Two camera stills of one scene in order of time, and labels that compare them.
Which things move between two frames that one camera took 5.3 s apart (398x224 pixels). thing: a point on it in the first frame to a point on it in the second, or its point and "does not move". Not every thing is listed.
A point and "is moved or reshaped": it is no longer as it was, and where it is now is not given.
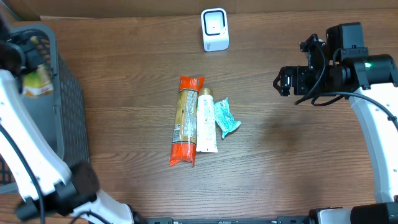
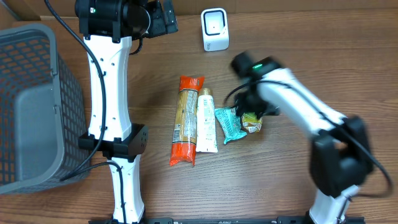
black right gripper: (298, 73) to (245, 106)
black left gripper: (33, 57) to (161, 26)
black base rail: (287, 219) does not move
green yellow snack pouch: (38, 82) to (250, 122)
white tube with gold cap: (206, 126) does not move
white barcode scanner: (214, 29) does not move
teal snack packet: (224, 117) is moved or reshaped
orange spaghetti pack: (185, 140) does not move
